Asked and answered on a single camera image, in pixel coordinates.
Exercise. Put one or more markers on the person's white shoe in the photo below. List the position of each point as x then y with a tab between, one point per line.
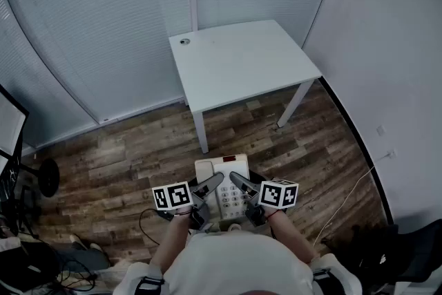
235	227

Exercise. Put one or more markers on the black chair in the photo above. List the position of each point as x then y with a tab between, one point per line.
397	252

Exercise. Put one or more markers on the white wall outlet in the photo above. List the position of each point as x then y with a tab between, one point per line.
391	154

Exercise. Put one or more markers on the black bag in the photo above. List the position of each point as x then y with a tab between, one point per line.
36	264

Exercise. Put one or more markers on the white desk telephone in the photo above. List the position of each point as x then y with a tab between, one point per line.
230	165

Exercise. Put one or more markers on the black baseboard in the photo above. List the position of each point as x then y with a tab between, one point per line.
359	141

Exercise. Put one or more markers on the person's white shirt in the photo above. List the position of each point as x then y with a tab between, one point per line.
241	262

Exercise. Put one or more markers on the white table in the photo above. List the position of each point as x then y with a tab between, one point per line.
241	62

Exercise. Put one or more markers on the wide white window blind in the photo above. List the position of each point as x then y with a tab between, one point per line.
103	27

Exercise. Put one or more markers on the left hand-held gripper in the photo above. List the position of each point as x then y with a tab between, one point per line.
172	196

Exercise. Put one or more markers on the black framed monitor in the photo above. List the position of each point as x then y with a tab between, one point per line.
10	124

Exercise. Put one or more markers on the black round stand base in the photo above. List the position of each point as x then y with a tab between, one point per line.
49	178

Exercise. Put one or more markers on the white wall plate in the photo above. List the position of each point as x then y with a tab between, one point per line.
380	130

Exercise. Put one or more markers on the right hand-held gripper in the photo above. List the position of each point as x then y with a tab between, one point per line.
278	194

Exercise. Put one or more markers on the person's left forearm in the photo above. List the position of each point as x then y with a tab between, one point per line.
172	242

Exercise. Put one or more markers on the person's right forearm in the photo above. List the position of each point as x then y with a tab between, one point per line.
293	238

